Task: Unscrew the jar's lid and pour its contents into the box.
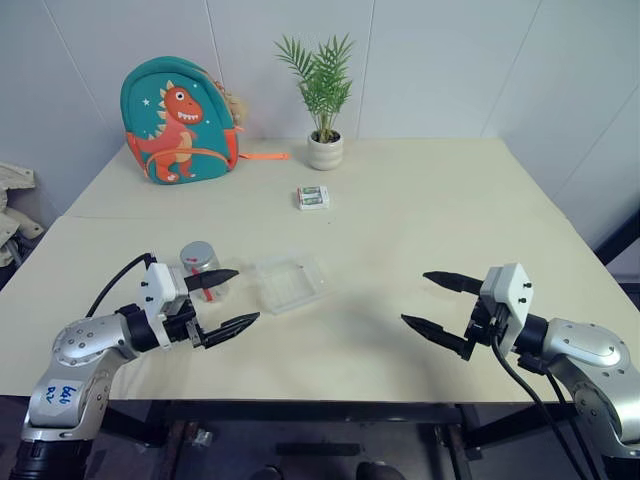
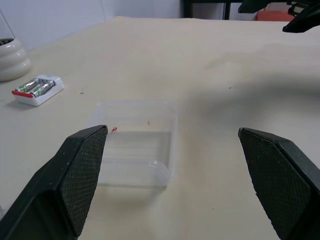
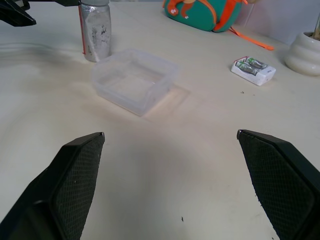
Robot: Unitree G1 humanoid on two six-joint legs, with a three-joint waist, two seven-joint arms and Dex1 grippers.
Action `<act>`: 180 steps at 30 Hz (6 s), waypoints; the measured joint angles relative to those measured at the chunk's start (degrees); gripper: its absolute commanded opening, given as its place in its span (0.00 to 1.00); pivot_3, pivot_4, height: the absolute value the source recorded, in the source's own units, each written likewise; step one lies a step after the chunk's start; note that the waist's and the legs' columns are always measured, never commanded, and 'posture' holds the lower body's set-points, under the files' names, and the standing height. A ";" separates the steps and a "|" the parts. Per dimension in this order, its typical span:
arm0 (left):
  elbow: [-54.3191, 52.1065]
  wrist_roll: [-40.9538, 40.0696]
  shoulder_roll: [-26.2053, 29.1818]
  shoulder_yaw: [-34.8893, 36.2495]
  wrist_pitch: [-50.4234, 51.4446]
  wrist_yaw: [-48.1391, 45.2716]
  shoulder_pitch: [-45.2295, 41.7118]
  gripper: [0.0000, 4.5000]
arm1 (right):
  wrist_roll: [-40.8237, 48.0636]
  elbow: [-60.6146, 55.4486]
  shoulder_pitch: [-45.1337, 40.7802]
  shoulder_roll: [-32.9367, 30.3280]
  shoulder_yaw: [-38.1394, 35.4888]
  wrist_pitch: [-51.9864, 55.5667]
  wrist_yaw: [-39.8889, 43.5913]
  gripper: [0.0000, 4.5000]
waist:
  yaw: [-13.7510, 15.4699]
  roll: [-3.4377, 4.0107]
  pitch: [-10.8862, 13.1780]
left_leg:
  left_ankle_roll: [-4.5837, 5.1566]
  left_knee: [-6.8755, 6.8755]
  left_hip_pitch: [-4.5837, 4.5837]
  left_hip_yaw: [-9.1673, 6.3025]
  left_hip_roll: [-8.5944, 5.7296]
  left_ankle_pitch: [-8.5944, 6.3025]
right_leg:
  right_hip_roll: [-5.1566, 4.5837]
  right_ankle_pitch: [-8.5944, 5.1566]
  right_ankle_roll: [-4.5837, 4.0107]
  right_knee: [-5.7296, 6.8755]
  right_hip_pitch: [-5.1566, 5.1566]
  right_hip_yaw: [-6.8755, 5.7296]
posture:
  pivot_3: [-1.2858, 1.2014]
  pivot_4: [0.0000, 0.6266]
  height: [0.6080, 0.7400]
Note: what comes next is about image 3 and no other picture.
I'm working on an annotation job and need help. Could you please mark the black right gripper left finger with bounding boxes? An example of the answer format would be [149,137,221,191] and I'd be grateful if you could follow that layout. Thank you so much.
[0,131,106,240]

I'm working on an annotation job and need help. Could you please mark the clear plastic container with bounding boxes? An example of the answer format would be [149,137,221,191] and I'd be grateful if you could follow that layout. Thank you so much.
[90,48,180,117]

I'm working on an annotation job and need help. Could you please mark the white battery charger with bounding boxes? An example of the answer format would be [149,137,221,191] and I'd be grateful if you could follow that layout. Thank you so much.
[230,55,277,87]

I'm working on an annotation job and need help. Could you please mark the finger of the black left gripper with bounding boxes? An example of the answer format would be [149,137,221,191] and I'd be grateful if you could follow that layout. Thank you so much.
[24,0,82,7]
[0,5,37,27]

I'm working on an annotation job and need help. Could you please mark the silver metal bottle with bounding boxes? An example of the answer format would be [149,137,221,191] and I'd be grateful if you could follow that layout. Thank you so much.
[78,3,113,63]

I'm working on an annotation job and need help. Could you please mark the grey jar lid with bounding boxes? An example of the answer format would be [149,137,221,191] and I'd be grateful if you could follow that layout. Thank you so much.
[80,0,111,6]

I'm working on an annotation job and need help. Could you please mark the green orange dinosaur pouch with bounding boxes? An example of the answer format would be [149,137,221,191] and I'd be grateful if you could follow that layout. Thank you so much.
[162,0,275,52]

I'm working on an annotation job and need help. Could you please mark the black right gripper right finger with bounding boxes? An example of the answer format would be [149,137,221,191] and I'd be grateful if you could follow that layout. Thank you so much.
[236,129,320,240]

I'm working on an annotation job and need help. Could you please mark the green silver battery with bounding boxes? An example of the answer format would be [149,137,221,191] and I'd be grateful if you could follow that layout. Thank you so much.
[246,58,265,70]
[237,61,258,75]

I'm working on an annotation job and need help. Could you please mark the white ribbed ceramic pot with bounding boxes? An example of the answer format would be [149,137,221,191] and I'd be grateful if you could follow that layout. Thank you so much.
[284,31,320,77]

